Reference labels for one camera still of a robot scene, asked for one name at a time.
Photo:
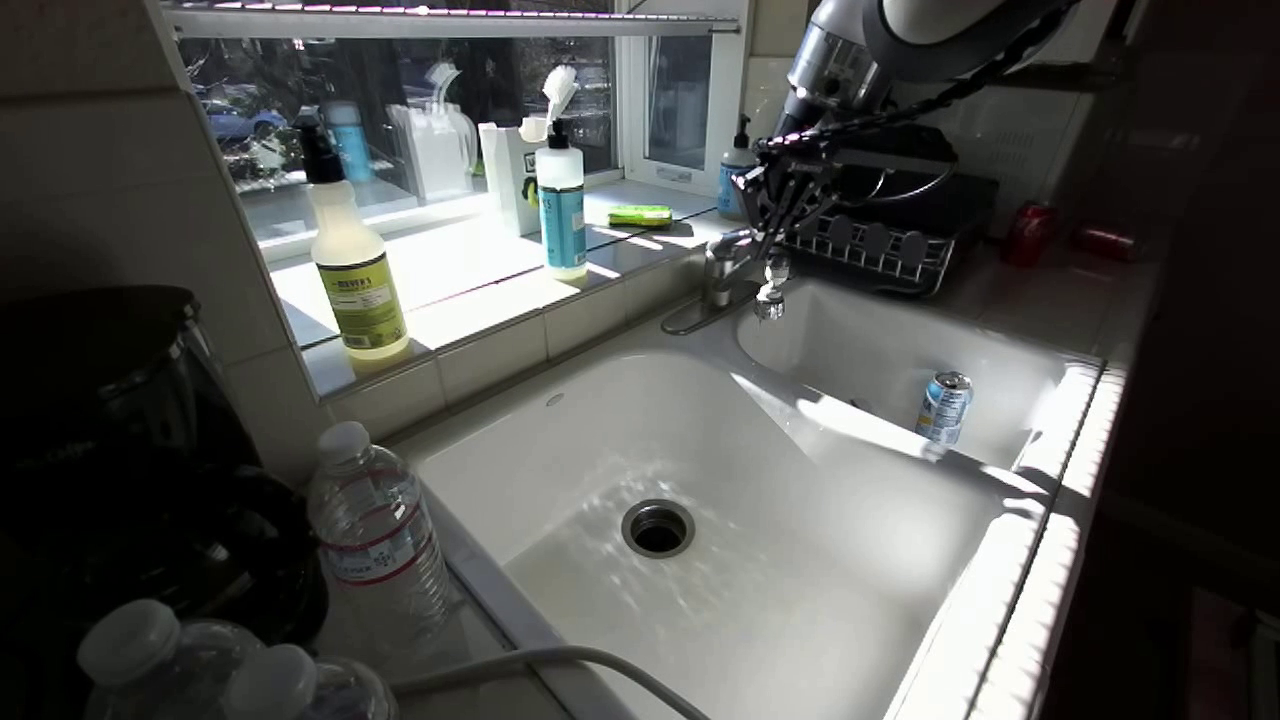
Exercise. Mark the tall clear water bottle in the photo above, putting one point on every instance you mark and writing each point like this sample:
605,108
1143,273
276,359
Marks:
382,533

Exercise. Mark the chrome tap spout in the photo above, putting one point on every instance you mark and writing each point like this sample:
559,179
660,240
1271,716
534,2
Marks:
769,284

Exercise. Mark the blue drink can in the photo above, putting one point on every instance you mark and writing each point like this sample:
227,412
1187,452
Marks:
945,407

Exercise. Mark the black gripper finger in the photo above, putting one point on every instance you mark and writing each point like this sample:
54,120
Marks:
801,221
767,204

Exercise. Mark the red round object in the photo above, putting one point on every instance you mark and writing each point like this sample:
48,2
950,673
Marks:
1029,232

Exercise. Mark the soap pump bottle blue label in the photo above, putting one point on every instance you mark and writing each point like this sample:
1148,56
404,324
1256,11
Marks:
561,221

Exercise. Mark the white window frame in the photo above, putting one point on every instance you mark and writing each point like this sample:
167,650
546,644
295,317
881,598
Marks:
635,92

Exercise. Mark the black coffee maker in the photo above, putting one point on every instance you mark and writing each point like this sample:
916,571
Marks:
122,465

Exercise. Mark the white double sink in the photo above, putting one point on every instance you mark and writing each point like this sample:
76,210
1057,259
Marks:
801,584

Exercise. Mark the chrome sink faucet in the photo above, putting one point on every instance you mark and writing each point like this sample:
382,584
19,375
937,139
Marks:
717,289

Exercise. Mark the clear water bottle white cap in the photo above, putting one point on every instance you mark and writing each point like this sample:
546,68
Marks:
134,644
272,680

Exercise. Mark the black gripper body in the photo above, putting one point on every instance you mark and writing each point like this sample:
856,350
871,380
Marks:
866,148

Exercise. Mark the red oblong object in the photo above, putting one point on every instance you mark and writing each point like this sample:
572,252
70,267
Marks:
1107,240

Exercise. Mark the spray bottle green label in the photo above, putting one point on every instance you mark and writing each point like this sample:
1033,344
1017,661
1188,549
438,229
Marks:
360,300

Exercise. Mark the white dish brush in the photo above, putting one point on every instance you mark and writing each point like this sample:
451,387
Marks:
559,89

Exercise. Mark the green scrub sponge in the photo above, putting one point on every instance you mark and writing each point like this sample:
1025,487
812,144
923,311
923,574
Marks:
640,219

